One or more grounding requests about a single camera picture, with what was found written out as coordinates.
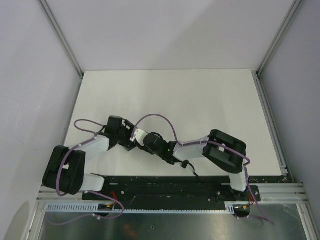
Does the black folding umbrella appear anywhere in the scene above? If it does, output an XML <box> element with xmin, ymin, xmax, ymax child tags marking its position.
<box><xmin>133</xmin><ymin>140</ymin><xmax>200</xmax><ymax>178</ymax></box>

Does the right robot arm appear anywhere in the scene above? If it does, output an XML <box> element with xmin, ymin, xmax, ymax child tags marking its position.
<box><xmin>142</xmin><ymin>129</ymin><xmax>247</xmax><ymax>192</ymax></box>

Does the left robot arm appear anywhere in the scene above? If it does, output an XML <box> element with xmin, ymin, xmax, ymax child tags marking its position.
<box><xmin>42</xmin><ymin>116</ymin><xmax>136</xmax><ymax>197</ymax></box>

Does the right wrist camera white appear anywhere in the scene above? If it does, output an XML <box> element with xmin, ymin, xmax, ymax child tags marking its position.
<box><xmin>130</xmin><ymin>128</ymin><xmax>149</xmax><ymax>146</ymax></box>

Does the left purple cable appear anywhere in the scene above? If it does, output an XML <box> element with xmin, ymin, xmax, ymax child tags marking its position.
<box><xmin>56</xmin><ymin>118</ymin><xmax>126</xmax><ymax>198</ymax></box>

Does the purple cable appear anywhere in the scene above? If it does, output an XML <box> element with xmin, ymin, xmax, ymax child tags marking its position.
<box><xmin>56</xmin><ymin>118</ymin><xmax>126</xmax><ymax>198</ymax></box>
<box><xmin>133</xmin><ymin>113</ymin><xmax>276</xmax><ymax>226</ymax></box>

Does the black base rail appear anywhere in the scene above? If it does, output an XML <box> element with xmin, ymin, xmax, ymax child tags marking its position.
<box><xmin>82</xmin><ymin>174</ymin><xmax>261</xmax><ymax>211</ymax></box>

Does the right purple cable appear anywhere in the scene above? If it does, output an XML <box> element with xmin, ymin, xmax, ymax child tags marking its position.
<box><xmin>133</xmin><ymin>113</ymin><xmax>276</xmax><ymax>226</ymax></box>

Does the grey slotted cable duct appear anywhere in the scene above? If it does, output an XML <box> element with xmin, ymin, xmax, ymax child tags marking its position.
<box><xmin>44</xmin><ymin>201</ymin><xmax>251</xmax><ymax>216</ymax></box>

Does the right aluminium frame post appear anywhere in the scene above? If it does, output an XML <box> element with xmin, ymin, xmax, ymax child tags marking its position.
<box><xmin>256</xmin><ymin>0</ymin><xmax>305</xmax><ymax>78</ymax></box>

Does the aluminium frame post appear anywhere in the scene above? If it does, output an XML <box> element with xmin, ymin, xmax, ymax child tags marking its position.
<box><xmin>256</xmin><ymin>0</ymin><xmax>305</xmax><ymax>78</ymax></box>
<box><xmin>37</xmin><ymin>0</ymin><xmax>84</xmax><ymax>79</ymax></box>

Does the left aluminium frame post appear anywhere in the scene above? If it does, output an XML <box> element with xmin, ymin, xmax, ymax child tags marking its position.
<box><xmin>37</xmin><ymin>0</ymin><xmax>84</xmax><ymax>79</ymax></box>

